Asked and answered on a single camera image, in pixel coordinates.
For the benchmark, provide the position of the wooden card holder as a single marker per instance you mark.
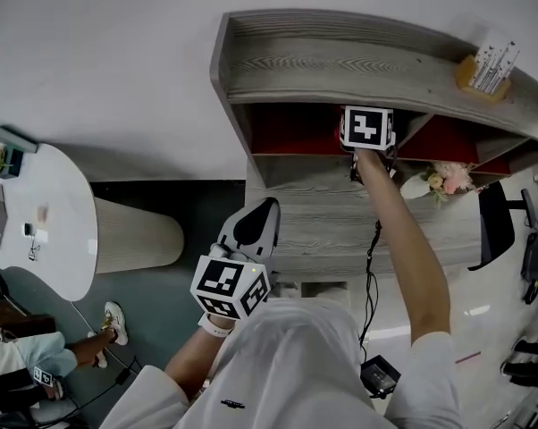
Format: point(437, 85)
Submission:
point(485, 74)

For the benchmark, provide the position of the grey wooden shelf desk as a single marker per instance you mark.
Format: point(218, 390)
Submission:
point(322, 221)

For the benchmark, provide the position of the white wristwatch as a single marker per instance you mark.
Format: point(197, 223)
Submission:
point(215, 326)

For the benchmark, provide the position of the pink flower bouquet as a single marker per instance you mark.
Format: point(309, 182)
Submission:
point(452, 179)

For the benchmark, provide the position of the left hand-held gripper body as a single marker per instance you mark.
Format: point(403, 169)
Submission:
point(217, 280)

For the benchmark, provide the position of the black office chair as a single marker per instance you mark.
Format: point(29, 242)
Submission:
point(497, 226)

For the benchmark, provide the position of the person's right forearm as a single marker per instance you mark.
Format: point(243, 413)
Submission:
point(407, 248)

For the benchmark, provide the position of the red floor tape strip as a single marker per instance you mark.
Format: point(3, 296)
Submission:
point(468, 357)

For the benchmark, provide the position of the black battery box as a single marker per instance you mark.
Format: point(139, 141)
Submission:
point(380, 376)

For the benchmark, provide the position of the grey wooden shelf unit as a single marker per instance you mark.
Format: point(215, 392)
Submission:
point(322, 69)

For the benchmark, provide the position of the green planter box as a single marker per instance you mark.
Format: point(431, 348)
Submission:
point(12, 163)

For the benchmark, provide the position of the small black device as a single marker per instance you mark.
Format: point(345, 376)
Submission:
point(28, 229)

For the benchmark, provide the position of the grey rectangular bar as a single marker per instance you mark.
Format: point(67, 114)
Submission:
point(12, 139)

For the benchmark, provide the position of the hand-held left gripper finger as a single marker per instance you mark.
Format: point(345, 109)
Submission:
point(271, 239)
point(233, 235)

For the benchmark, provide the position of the white rounded table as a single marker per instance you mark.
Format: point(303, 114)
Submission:
point(68, 221)

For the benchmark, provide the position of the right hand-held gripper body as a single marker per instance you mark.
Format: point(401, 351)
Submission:
point(365, 128)

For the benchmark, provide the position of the person's white shirt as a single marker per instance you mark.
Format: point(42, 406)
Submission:
point(296, 373)

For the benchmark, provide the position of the white vase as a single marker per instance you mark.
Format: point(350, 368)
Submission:
point(414, 187)

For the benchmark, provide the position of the person's left forearm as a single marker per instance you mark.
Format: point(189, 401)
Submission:
point(193, 364)

